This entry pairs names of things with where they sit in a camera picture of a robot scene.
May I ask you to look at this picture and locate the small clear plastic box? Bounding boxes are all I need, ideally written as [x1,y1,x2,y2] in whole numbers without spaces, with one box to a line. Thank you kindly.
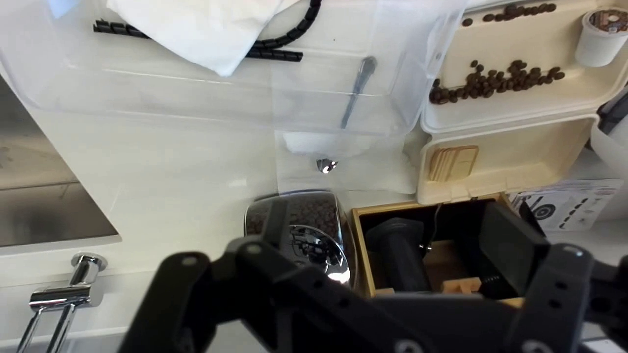
[271,57,420,199]

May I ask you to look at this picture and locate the metal spoon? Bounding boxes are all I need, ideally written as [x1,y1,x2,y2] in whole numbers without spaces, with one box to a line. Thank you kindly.
[316,55,379,177]

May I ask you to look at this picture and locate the white coffee pod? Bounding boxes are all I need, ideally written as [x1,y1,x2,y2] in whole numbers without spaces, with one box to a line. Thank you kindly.
[573,8,628,71]

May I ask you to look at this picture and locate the shiny steel canister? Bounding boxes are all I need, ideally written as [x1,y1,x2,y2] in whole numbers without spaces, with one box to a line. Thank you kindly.
[241,189,353,289]

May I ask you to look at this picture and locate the crumpled white paper towel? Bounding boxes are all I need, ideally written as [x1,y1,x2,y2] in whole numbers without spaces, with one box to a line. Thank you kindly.
[106,0,300,79]

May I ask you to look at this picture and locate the black notched ring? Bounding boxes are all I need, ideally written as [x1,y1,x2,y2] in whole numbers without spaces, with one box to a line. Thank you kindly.
[90,0,324,65]

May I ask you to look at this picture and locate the wooden stir sticks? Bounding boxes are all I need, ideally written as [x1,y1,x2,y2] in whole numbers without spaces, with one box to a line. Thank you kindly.
[426,146,481,185]

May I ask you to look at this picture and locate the wooden box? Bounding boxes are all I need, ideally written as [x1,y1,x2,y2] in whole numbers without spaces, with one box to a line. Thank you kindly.
[347,193,547,310]

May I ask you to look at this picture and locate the steel sink basin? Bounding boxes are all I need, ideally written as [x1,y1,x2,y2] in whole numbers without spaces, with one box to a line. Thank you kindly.
[0,77,122,251]

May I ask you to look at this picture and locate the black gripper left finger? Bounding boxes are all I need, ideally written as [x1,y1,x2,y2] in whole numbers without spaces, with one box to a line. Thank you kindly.
[118,199,428,353]

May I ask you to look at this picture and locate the black wire towel holder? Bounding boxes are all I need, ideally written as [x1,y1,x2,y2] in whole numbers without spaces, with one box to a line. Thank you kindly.
[594,85,628,136]

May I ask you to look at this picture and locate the black hand coffee grinder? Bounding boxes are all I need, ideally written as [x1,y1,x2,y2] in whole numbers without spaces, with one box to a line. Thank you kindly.
[363,216,436,295]

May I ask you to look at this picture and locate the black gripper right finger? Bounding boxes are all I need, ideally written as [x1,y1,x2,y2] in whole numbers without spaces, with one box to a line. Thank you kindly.
[481,200,628,353]

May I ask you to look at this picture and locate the coffee beans row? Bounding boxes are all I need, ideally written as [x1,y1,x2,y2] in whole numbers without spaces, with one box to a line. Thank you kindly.
[459,0,559,28]
[428,59,567,106]

